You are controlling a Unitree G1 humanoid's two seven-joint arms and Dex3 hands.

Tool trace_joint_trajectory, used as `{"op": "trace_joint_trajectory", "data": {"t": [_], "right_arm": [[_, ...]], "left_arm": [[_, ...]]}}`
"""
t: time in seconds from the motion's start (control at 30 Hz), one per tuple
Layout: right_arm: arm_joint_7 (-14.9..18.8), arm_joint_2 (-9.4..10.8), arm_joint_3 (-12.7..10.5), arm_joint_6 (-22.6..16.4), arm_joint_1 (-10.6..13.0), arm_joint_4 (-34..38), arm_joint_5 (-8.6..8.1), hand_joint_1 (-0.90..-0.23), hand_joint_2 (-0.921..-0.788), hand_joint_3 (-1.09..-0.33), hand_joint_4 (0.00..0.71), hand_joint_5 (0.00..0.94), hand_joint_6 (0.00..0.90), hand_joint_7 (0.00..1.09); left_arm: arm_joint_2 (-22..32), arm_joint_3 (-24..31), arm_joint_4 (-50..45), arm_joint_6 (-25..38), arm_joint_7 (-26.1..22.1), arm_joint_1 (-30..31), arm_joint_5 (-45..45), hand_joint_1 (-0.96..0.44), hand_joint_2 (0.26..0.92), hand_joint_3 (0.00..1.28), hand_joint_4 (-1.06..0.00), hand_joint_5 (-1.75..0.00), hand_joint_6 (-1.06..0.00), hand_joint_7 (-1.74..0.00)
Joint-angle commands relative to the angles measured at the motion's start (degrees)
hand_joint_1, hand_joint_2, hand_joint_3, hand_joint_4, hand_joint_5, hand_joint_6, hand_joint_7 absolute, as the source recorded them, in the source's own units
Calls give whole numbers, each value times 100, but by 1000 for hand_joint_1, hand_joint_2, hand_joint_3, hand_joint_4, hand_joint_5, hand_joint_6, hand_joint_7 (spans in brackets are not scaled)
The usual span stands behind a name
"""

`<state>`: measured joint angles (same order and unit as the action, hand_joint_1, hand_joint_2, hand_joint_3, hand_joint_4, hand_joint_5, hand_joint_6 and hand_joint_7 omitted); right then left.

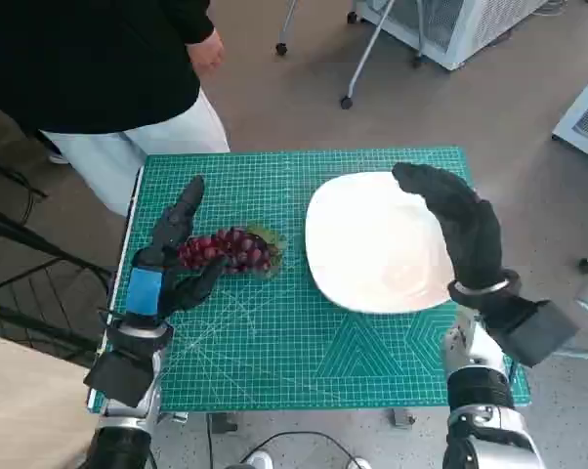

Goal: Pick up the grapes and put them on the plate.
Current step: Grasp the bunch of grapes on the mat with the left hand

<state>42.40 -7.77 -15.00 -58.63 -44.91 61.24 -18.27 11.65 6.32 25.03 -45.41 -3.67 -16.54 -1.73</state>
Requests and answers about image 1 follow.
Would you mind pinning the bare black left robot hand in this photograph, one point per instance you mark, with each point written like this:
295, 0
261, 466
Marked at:
145, 293

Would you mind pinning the white cabinet with grey panel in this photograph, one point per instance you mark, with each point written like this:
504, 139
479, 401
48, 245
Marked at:
587, 117

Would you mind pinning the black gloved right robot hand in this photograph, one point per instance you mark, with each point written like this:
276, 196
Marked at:
470, 234

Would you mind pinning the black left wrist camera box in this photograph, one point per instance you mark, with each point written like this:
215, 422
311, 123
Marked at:
118, 376

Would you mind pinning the light wooden board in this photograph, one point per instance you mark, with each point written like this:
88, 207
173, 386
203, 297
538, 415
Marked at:
20, 415

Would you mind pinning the grey caster leg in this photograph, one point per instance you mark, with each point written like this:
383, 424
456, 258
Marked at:
346, 102
417, 61
281, 48

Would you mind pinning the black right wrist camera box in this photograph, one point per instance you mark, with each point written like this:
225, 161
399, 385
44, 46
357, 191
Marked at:
533, 332

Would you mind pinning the black metal rack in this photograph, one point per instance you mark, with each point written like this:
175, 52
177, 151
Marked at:
69, 312

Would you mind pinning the red toy grape bunch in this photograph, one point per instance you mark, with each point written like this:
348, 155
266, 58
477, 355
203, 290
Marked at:
240, 244

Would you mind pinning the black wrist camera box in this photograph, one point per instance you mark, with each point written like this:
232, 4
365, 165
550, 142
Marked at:
533, 332
118, 376

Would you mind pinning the green cutting mat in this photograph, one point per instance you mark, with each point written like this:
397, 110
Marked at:
274, 342

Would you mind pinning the white appliance with mesh grille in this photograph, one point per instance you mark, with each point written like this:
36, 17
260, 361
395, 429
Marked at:
479, 29

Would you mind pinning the white square plate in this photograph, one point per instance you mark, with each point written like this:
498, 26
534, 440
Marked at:
372, 244

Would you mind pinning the white round base foot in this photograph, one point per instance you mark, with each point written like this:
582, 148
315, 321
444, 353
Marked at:
362, 463
261, 460

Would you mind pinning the person's hand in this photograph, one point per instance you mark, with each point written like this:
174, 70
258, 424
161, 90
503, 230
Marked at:
206, 49

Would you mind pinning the grey table bracket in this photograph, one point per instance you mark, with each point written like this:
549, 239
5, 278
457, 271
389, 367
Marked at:
180, 416
224, 422
404, 418

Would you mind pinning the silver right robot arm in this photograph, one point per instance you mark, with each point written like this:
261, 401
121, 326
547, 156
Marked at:
479, 386

